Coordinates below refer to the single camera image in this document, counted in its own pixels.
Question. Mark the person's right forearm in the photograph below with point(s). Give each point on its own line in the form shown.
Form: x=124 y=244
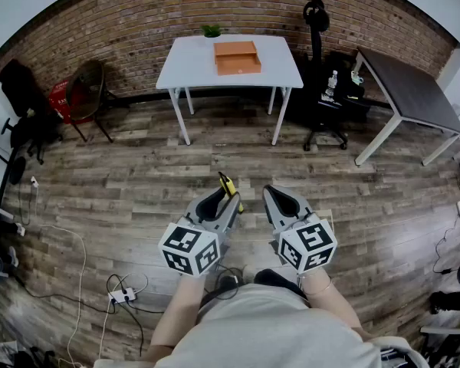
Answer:
x=329 y=305

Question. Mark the black bag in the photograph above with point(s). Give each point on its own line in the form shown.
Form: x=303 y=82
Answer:
x=349 y=71

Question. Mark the person's dark trousers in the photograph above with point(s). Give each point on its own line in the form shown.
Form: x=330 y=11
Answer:
x=272 y=278

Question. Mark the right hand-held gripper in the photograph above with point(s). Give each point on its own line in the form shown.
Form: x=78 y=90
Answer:
x=310 y=244

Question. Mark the brown wicker chair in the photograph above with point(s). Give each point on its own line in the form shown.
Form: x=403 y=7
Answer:
x=86 y=90

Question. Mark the black low swivel chair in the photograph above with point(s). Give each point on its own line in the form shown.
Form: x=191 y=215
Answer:
x=21 y=90

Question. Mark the person's left forearm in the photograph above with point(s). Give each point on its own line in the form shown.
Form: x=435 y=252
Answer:
x=180 y=305

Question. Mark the green potted plant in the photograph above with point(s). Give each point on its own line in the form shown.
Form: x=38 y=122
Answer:
x=211 y=30

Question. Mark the black high-back office chair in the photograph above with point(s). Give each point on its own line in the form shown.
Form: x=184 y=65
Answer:
x=316 y=52

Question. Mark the person's grey shirt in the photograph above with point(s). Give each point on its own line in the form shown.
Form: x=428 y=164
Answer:
x=268 y=332

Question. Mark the red box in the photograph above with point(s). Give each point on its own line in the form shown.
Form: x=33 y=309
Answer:
x=57 y=100

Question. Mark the orange wooden drawer box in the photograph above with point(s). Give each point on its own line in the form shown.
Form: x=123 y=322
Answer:
x=237 y=65

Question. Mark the white plug adapter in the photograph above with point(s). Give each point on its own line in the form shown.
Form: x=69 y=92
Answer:
x=34 y=182

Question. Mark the dark table with white legs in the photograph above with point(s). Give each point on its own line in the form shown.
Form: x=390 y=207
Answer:
x=414 y=86

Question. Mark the clear water bottle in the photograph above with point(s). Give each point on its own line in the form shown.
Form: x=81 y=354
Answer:
x=331 y=83

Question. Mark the yellow black utility knife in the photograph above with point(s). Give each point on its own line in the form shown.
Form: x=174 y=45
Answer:
x=227 y=184

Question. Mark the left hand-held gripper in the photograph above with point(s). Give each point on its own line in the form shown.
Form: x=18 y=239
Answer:
x=188 y=245

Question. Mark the white power strip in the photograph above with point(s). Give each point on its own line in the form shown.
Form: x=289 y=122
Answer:
x=122 y=295

